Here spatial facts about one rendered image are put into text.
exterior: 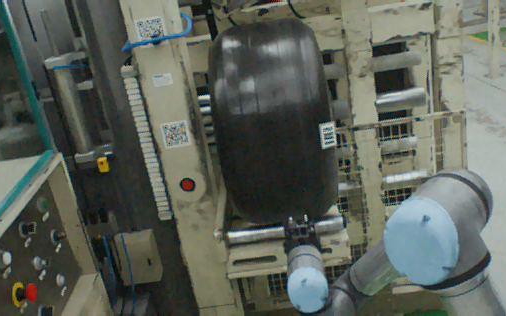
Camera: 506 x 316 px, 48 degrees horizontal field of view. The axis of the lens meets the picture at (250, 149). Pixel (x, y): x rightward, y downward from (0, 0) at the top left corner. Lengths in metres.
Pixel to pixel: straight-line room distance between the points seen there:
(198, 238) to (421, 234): 1.00
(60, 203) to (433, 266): 1.04
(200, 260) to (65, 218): 0.44
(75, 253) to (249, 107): 0.65
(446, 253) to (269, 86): 0.70
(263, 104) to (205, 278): 0.67
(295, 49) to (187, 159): 0.45
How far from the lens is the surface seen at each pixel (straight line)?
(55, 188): 1.59
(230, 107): 1.40
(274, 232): 1.64
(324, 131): 1.40
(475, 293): 0.93
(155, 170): 1.67
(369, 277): 1.20
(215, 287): 1.85
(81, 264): 1.69
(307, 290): 1.12
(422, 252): 0.88
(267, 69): 1.42
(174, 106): 1.58
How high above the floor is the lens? 1.75
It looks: 22 degrees down
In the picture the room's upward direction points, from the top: 10 degrees counter-clockwise
